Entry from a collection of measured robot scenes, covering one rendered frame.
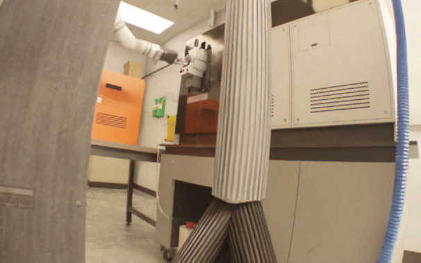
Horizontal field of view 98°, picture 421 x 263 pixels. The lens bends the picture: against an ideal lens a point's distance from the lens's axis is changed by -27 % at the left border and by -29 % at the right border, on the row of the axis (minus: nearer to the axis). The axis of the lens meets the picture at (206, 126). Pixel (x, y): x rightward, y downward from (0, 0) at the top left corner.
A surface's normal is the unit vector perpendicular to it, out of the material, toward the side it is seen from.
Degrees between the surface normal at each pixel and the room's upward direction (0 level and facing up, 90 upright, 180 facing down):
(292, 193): 90
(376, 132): 90
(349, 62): 90
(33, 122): 90
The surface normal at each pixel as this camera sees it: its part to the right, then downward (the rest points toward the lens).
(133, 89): 0.65, -0.05
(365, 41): -0.76, -0.16
